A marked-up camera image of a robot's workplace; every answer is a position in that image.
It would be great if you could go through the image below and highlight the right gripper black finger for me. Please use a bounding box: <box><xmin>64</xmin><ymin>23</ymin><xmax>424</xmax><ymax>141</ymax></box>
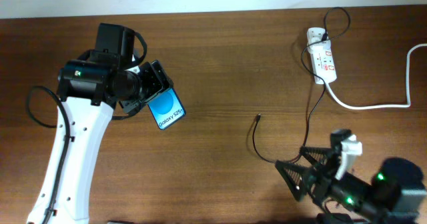
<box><xmin>275</xmin><ymin>161</ymin><xmax>308</xmax><ymax>201</ymax></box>
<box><xmin>300</xmin><ymin>147</ymin><xmax>332</xmax><ymax>166</ymax></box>

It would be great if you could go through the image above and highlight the blue Galaxy smartphone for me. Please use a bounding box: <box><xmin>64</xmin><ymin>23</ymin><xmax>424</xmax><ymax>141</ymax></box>
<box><xmin>148</xmin><ymin>88</ymin><xmax>186</xmax><ymax>130</ymax></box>

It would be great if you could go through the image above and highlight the black charging cable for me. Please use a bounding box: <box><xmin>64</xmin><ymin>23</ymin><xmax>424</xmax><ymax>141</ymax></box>
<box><xmin>252</xmin><ymin>7</ymin><xmax>352</xmax><ymax>166</ymax></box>

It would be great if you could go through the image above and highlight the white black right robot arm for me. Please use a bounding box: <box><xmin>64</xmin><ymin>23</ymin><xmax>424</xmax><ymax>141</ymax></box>
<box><xmin>275</xmin><ymin>147</ymin><xmax>426</xmax><ymax>223</ymax></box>

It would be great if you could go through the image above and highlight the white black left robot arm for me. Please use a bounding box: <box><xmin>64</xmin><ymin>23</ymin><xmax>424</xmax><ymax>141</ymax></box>
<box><xmin>27</xmin><ymin>23</ymin><xmax>173</xmax><ymax>223</ymax></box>

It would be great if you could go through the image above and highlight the white charger adapter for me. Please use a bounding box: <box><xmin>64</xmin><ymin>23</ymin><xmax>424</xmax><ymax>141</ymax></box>
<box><xmin>306</xmin><ymin>27</ymin><xmax>331</xmax><ymax>53</ymax></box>

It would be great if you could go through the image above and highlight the white power strip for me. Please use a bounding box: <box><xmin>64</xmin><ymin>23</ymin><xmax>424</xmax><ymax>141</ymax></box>
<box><xmin>308</xmin><ymin>41</ymin><xmax>337</xmax><ymax>85</ymax></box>

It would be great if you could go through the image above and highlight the white power strip cord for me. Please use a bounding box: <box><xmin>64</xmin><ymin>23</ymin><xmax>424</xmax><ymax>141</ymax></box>
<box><xmin>324</xmin><ymin>43</ymin><xmax>427</xmax><ymax>111</ymax></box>

